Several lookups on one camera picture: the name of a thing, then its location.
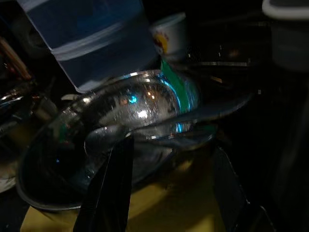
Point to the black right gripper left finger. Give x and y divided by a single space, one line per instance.
108 193

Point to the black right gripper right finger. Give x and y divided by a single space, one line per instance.
231 193

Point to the yellow plate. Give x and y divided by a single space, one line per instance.
169 205

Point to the green plastic piece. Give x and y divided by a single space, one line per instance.
178 87

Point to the blue and white plastic container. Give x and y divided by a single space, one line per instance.
96 36

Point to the white printed mug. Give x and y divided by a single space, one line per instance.
171 38

